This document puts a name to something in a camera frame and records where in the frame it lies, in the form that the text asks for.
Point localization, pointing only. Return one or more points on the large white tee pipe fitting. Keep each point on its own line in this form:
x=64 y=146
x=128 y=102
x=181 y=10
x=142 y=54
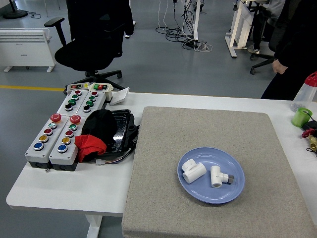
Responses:
x=194 y=173

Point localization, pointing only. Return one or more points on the white flat wall switch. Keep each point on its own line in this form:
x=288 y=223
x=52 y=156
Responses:
x=120 y=96

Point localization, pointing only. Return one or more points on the white desk foot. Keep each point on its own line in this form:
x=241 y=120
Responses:
x=134 y=24

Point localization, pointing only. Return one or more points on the white desk leg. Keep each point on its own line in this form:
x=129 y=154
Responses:
x=196 y=19

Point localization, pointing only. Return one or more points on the grey three-button control box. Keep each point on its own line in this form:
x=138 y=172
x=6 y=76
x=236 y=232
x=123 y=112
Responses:
x=65 y=99
x=97 y=101

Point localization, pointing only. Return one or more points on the clear bottle with red cap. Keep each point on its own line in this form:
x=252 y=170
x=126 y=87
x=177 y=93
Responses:
x=307 y=95

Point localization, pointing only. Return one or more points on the black round stand base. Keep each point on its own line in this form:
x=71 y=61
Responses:
x=15 y=13

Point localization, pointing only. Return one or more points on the white electric heater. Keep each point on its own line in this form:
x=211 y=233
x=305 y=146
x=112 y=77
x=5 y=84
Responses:
x=24 y=47

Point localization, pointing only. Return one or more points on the white table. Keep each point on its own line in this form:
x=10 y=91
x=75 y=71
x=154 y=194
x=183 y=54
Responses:
x=74 y=188

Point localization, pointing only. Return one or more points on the grey-brown mat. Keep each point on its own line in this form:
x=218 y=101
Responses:
x=173 y=134

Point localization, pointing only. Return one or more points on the white desk frame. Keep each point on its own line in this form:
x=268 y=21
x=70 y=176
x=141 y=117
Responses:
x=241 y=27

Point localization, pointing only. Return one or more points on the black plastic tray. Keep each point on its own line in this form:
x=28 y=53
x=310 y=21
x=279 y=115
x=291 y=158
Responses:
x=122 y=129

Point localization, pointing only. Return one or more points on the white green-red switch box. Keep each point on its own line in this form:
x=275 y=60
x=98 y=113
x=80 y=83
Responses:
x=109 y=92

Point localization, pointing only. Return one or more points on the standing person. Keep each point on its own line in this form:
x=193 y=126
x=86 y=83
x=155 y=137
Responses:
x=297 y=37

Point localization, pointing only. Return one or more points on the green plastic cup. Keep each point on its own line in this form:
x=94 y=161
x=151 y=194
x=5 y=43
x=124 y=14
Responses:
x=298 y=119

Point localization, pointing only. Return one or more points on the seated person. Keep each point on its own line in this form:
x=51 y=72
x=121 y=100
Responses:
x=257 y=29

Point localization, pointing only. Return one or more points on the small white tee pipe fitting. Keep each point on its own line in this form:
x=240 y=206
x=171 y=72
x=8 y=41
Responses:
x=216 y=177

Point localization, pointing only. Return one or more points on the black cloth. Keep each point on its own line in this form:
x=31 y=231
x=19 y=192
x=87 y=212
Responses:
x=99 y=126

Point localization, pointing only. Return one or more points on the black flat device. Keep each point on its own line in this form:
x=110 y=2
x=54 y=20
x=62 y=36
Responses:
x=312 y=124

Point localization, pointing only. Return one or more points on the grey five-button control box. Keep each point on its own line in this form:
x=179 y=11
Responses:
x=60 y=156
x=40 y=151

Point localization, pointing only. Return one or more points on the person's right hand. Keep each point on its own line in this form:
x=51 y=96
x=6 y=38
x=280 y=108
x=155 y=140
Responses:
x=278 y=67

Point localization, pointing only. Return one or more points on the small grey switch box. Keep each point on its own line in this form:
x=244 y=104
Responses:
x=75 y=86

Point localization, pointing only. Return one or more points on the black mesh office chair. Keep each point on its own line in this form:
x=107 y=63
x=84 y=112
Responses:
x=262 y=64

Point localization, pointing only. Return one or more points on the blue round plate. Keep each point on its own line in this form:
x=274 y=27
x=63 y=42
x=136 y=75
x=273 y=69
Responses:
x=223 y=196

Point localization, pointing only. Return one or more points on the red cloth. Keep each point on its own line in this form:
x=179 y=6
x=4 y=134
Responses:
x=88 y=143

